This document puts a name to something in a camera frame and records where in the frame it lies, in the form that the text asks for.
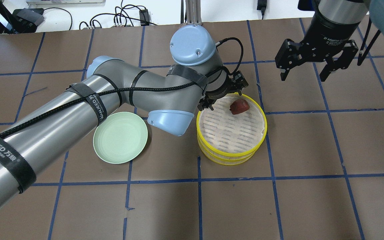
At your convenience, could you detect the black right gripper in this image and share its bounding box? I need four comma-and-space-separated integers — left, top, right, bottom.
275, 20, 358, 82

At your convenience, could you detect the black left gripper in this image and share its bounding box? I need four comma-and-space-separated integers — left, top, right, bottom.
197, 68, 249, 111

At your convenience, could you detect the yellow bamboo steamer layer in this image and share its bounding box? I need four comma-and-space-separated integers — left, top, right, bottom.
196, 93, 268, 156
197, 136, 262, 166

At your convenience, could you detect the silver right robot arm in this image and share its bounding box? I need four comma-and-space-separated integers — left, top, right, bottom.
275, 0, 384, 82

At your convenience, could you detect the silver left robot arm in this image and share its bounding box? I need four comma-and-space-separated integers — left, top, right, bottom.
0, 24, 248, 208

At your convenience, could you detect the black power adapter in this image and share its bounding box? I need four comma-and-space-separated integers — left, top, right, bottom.
139, 9, 151, 26

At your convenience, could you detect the light green round plate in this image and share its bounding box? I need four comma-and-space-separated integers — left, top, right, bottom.
93, 111, 148, 164

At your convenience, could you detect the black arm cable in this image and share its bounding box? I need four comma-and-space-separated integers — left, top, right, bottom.
0, 37, 244, 137

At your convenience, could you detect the aluminium frame post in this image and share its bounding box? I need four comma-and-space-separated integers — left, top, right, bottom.
180, 0, 203, 26

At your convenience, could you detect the black camera on stand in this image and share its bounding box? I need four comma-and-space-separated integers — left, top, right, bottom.
0, 0, 44, 34

